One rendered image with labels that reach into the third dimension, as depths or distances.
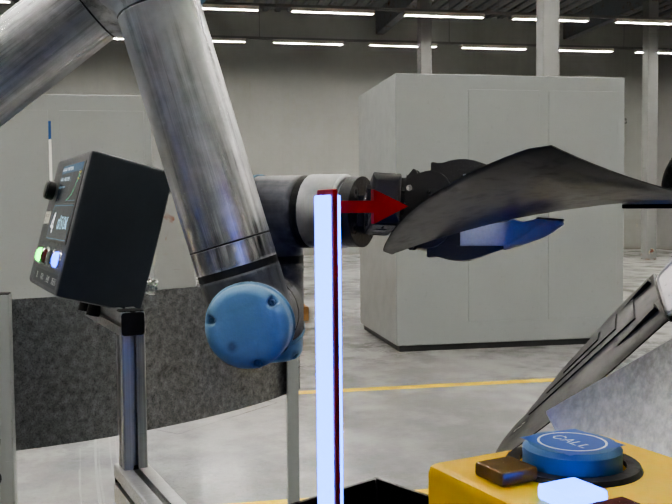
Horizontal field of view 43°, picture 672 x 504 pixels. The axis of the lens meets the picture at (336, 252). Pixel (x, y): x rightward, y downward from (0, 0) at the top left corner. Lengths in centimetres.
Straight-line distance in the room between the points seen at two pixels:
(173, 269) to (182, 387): 244
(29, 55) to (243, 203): 30
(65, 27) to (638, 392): 64
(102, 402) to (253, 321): 175
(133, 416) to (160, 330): 140
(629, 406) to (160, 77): 48
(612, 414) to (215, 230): 36
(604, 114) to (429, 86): 154
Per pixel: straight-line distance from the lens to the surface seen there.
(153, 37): 76
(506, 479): 34
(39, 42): 93
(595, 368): 87
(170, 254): 494
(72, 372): 241
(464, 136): 702
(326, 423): 58
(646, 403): 73
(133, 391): 109
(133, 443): 110
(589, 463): 35
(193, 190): 74
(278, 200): 85
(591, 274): 746
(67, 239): 111
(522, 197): 66
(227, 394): 267
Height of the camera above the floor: 118
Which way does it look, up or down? 3 degrees down
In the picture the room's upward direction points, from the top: 1 degrees counter-clockwise
